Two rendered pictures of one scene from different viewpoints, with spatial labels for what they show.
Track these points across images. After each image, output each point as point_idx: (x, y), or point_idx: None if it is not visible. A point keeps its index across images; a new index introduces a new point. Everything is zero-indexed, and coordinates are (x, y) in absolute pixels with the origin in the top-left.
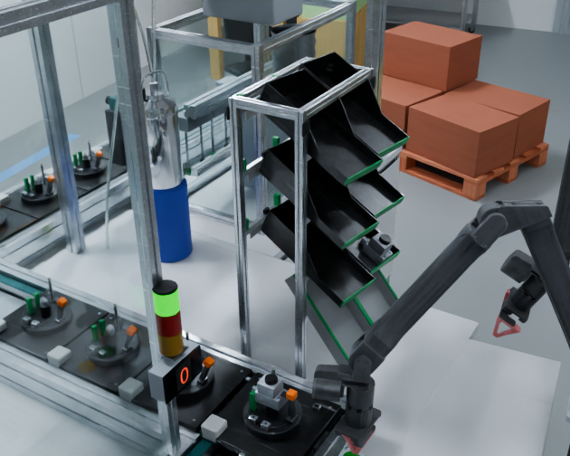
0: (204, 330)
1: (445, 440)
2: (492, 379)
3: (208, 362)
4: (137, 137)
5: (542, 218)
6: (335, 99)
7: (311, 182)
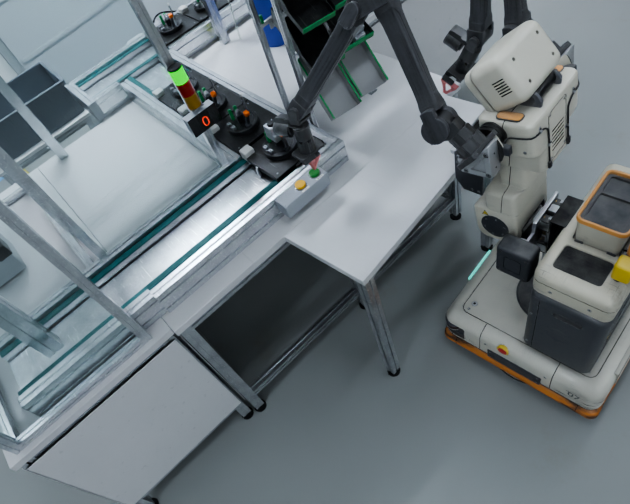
0: (278, 93)
1: (393, 164)
2: None
3: (244, 113)
4: None
5: (383, 3)
6: None
7: None
